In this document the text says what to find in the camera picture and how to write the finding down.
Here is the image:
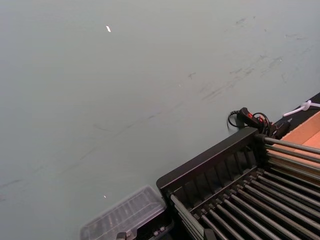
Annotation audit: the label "shallow brown cardboard tray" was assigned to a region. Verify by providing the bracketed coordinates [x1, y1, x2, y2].
[281, 112, 320, 161]

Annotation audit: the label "black corded tool orange parts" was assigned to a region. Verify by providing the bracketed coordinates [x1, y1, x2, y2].
[226, 106, 292, 141]

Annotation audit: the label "plain pale wall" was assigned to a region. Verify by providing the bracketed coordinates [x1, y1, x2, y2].
[0, 0, 320, 240]

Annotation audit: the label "black rack with steel bars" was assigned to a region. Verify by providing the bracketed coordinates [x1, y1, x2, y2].
[156, 127, 320, 240]

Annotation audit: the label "clear plastic case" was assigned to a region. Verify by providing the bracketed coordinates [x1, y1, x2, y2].
[79, 184, 175, 240]

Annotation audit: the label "small white three-armed plastic piece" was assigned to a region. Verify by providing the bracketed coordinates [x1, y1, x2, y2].
[282, 99, 320, 118]

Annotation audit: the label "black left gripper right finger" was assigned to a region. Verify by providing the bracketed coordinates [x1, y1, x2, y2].
[202, 227, 216, 240]

